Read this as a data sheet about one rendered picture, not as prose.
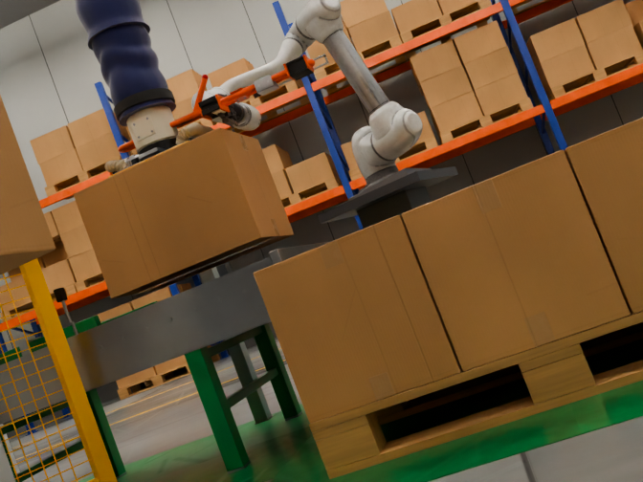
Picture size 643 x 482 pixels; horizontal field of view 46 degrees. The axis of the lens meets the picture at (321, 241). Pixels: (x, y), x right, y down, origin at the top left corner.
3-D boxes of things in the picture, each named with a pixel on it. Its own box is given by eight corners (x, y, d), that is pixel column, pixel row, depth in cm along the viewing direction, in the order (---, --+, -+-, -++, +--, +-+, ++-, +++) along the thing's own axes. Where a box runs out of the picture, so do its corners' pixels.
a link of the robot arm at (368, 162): (384, 177, 348) (365, 135, 351) (407, 161, 334) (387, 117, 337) (358, 184, 339) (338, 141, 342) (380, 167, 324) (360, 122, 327)
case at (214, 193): (111, 298, 264) (72, 193, 267) (162, 288, 303) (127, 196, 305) (261, 237, 250) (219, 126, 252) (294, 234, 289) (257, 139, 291)
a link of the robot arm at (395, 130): (406, 153, 335) (436, 130, 317) (384, 166, 325) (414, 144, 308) (311, 10, 335) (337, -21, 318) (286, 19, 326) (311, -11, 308)
